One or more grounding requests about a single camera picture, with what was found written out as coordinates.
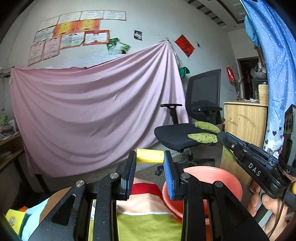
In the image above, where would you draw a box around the blue dotted printed curtain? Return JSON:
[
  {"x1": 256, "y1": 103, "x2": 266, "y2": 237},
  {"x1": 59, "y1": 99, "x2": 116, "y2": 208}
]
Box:
[{"x1": 240, "y1": 0, "x2": 296, "y2": 160}]

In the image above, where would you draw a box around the light wooden cabinet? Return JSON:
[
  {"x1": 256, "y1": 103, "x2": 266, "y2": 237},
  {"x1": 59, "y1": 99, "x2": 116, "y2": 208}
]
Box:
[{"x1": 220, "y1": 100, "x2": 269, "y2": 186}]

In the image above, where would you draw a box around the wooden shelf desk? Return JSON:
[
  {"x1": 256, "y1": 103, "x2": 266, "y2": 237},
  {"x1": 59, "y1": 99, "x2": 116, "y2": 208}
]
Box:
[{"x1": 0, "y1": 133, "x2": 25, "y2": 172}]

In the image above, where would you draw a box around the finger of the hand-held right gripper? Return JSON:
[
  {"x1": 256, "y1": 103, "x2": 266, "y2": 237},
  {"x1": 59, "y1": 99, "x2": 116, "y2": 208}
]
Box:
[
  {"x1": 217, "y1": 134, "x2": 241, "y2": 163},
  {"x1": 219, "y1": 131, "x2": 250, "y2": 149}
]

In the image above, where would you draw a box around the pink hanging sheet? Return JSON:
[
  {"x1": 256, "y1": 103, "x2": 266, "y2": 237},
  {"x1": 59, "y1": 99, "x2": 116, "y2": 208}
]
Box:
[{"x1": 10, "y1": 40, "x2": 189, "y2": 178}]

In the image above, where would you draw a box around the pile of papers and books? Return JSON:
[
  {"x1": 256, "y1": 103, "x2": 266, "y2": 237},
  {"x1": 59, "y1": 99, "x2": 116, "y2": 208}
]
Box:
[{"x1": 0, "y1": 125, "x2": 20, "y2": 141}]

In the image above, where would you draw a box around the yellow book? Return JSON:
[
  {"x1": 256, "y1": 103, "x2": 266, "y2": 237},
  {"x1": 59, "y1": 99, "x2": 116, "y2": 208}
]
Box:
[{"x1": 5, "y1": 209, "x2": 28, "y2": 237}]

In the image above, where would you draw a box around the group of wall certificates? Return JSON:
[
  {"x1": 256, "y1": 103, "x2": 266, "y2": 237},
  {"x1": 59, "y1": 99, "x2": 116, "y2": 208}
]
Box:
[{"x1": 28, "y1": 10, "x2": 127, "y2": 66}]

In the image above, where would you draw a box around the green vegetable leaf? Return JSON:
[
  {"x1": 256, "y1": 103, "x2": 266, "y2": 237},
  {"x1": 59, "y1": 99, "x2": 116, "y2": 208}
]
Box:
[
  {"x1": 188, "y1": 133, "x2": 218, "y2": 145},
  {"x1": 195, "y1": 121, "x2": 221, "y2": 133}
]

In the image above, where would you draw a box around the black office chair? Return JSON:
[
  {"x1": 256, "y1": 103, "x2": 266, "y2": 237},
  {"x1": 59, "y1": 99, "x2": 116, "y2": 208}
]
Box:
[{"x1": 154, "y1": 69, "x2": 223, "y2": 176}]

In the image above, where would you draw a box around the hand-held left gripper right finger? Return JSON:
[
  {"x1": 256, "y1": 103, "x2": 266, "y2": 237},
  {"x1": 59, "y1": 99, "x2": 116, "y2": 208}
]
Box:
[{"x1": 163, "y1": 150, "x2": 270, "y2": 241}]

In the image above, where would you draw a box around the person's right hand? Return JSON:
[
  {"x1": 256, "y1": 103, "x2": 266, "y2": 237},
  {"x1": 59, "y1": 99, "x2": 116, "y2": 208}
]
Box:
[{"x1": 247, "y1": 185, "x2": 290, "y2": 240}]

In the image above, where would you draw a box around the green wall photo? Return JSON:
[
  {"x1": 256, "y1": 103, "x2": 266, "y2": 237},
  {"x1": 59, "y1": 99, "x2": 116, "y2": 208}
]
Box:
[
  {"x1": 106, "y1": 38, "x2": 119, "y2": 50},
  {"x1": 113, "y1": 42, "x2": 130, "y2": 55}
]

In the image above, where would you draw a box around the patchwork blanket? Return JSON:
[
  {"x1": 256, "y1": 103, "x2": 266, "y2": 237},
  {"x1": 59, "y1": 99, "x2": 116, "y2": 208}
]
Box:
[{"x1": 18, "y1": 177, "x2": 211, "y2": 241}]

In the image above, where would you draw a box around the coral plastic basin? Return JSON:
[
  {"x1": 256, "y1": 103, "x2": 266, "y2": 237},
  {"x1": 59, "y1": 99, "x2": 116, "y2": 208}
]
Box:
[{"x1": 162, "y1": 166, "x2": 243, "y2": 219}]

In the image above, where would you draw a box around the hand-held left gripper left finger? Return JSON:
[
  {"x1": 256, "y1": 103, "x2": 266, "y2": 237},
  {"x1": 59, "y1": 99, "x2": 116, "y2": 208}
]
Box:
[{"x1": 28, "y1": 150, "x2": 137, "y2": 241}]

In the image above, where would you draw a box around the red hanging ornament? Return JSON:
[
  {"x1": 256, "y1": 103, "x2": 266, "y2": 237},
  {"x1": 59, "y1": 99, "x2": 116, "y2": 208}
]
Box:
[{"x1": 226, "y1": 66, "x2": 236, "y2": 82}]

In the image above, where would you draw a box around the red diamond wall poster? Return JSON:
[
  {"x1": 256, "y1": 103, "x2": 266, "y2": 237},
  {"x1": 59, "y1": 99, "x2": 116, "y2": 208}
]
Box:
[{"x1": 174, "y1": 35, "x2": 195, "y2": 57}]

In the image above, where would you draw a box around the yellow cardboard box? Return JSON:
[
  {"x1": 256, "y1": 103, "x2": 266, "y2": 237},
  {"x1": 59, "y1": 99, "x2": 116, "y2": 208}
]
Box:
[{"x1": 136, "y1": 149, "x2": 165, "y2": 163}]

